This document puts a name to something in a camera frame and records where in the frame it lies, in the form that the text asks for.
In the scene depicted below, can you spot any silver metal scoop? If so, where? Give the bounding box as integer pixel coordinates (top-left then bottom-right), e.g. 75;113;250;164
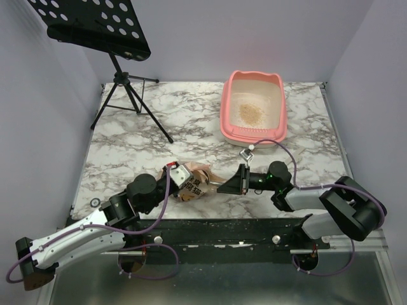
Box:
208;173;226;188

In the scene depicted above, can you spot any beige cat litter bag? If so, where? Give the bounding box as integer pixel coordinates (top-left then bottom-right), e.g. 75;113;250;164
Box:
174;161;217;202

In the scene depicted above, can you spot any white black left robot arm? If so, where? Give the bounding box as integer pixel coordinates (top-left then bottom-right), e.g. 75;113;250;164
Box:
15;168;192;291

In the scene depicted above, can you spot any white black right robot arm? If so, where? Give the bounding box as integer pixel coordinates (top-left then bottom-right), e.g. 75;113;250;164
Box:
217;161;387;249

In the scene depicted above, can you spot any tan cat litter pile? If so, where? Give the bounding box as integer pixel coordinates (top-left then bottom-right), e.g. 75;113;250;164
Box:
239;104;263;126

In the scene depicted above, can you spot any pink plastic litter box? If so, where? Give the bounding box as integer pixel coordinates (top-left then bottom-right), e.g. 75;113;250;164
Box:
219;71;287;146

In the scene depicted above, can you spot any small round black disc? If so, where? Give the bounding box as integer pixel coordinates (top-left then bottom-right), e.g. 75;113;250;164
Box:
90;198;100;208

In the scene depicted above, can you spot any black perforated music stand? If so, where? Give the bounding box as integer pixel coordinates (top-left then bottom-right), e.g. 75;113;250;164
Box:
29;0;174;143

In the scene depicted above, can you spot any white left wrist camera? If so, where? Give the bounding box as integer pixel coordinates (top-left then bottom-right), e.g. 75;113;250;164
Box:
167;162;193;189

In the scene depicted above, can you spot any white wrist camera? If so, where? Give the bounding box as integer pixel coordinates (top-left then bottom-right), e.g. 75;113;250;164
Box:
167;162;193;189
239;147;254;168

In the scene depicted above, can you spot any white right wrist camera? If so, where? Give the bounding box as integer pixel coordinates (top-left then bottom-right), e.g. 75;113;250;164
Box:
239;147;254;168

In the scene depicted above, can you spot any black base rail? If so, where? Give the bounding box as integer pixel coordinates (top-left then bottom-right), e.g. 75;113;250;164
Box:
127;218;330;264

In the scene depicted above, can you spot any small white plastic bracket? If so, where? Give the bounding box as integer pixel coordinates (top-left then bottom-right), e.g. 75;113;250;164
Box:
294;147;305;156

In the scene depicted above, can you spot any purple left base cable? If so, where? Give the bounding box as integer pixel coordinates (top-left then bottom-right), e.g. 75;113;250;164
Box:
119;243;181;280

